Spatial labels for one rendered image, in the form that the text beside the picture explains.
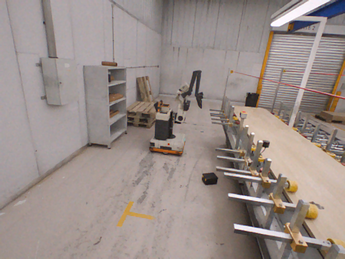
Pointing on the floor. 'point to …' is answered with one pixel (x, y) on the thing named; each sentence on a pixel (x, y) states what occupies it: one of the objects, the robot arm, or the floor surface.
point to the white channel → (311, 51)
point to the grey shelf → (97, 106)
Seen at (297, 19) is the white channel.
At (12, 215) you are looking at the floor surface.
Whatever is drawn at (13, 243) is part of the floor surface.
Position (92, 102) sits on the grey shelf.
